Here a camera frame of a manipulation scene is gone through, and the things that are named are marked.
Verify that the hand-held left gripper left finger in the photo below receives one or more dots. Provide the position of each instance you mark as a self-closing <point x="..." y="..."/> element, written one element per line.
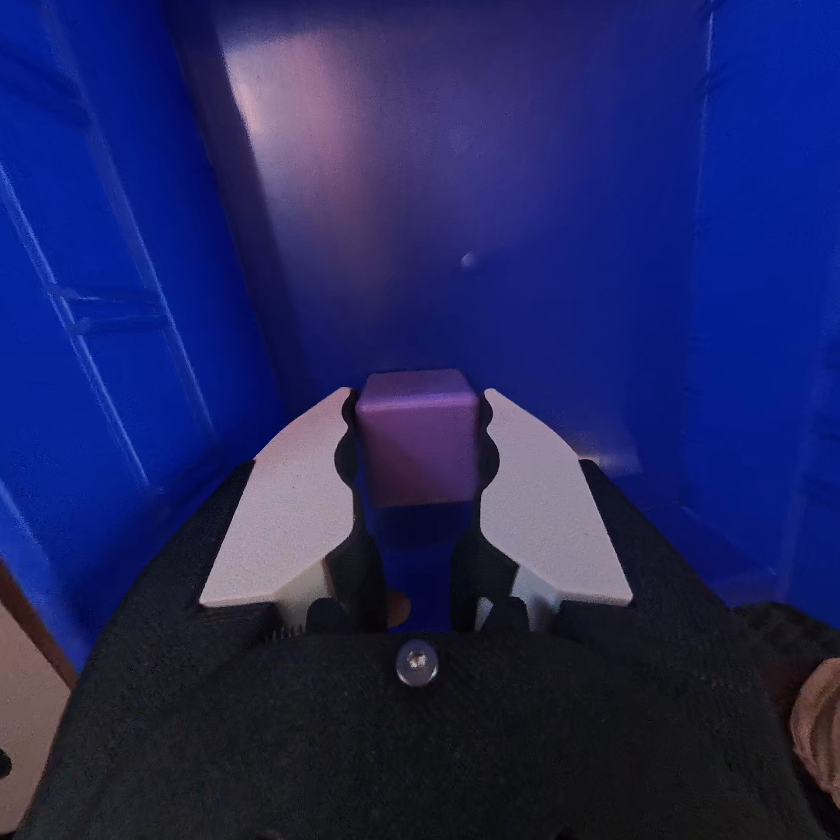
<point x="276" y="519"/>

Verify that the purple foam cube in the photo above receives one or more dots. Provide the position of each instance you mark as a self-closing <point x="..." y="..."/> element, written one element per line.
<point x="418" y="433"/>

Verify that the blue plastic bin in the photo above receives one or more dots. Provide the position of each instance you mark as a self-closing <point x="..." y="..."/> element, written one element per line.
<point x="131" y="263"/>

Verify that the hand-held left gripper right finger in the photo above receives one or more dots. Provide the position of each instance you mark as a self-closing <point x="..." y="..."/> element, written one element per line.
<point x="558" y="519"/>

